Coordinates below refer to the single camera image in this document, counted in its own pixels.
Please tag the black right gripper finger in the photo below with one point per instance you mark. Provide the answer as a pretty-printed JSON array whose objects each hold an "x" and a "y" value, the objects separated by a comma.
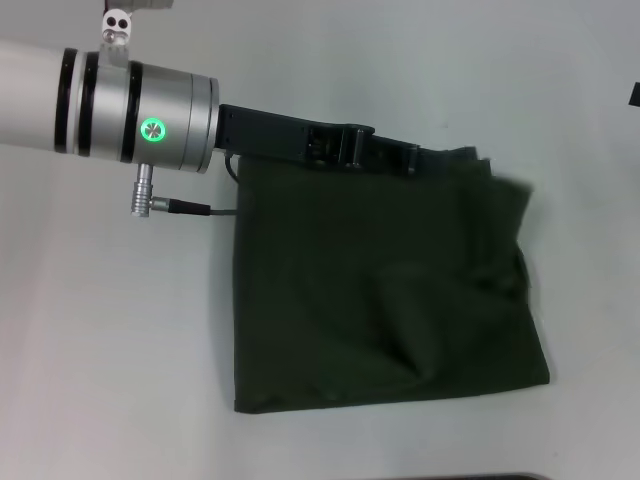
[{"x": 635, "y": 94}]

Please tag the dark green FREE t-shirt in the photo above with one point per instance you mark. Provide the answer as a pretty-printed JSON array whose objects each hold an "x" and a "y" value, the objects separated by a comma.
[{"x": 390, "y": 280}]

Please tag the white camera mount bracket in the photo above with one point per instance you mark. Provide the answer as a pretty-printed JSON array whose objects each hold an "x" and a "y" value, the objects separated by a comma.
[{"x": 116, "y": 35}]

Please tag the dark rounded panel edge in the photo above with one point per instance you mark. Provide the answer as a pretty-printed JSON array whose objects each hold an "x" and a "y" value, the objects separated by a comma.
[{"x": 470, "y": 476}]

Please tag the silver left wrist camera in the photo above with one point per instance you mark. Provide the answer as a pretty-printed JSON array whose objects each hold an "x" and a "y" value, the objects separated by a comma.
[{"x": 140, "y": 3}]

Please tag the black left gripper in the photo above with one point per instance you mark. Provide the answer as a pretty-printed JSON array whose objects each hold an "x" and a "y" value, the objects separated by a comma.
[{"x": 280, "y": 132}]

